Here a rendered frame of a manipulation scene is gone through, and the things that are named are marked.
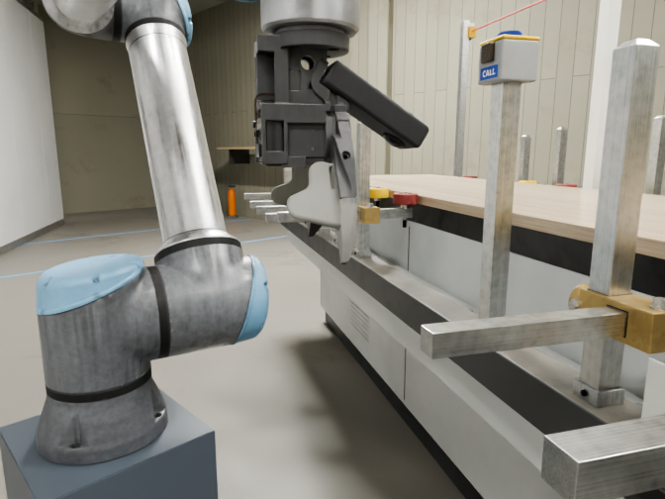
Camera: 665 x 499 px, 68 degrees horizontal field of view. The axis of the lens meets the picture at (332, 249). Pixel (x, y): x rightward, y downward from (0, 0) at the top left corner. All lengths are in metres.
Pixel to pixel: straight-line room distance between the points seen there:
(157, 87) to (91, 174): 8.86
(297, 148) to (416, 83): 5.32
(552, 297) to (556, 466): 0.82
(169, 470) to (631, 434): 0.65
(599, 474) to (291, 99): 0.37
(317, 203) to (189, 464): 0.54
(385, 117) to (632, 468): 0.33
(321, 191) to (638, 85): 0.43
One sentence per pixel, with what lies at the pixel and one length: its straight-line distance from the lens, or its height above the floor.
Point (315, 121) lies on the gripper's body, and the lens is 0.45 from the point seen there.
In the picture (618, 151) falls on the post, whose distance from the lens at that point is 0.71.
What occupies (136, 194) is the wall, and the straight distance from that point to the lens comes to 10.12.
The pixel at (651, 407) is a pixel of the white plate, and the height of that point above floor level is 0.74.
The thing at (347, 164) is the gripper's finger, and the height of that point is 1.02.
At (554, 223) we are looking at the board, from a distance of 1.09.
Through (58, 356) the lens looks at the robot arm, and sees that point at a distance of 0.80.
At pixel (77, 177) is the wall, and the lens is 9.76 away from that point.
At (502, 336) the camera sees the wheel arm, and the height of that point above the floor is 0.83.
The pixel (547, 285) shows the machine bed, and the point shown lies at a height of 0.75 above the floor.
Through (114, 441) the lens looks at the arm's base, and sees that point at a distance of 0.82.
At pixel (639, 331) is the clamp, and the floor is 0.83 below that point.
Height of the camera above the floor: 1.03
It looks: 11 degrees down
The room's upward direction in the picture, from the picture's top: straight up
